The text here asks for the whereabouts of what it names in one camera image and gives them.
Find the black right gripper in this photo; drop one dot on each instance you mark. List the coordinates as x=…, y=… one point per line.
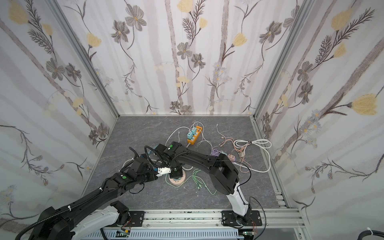
x=175, y=173

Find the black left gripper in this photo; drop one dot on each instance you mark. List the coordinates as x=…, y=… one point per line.
x=149, y=174

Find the orange power strip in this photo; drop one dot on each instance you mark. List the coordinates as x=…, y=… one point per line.
x=196, y=137

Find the round beige power strip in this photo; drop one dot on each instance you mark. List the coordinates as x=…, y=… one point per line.
x=177, y=182

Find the purple power strip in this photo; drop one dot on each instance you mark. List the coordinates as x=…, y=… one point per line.
x=215, y=155

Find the pink USB charger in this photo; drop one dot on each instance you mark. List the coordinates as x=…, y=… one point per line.
x=232, y=157

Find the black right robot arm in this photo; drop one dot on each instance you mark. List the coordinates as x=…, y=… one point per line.
x=221, y=170

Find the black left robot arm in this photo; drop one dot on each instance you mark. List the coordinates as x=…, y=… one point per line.
x=59, y=224

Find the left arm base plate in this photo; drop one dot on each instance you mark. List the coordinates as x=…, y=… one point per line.
x=130, y=219

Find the aluminium rail frame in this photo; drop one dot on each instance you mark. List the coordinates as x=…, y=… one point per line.
x=206, y=224

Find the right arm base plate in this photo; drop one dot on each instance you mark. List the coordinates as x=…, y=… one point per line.
x=231, y=219

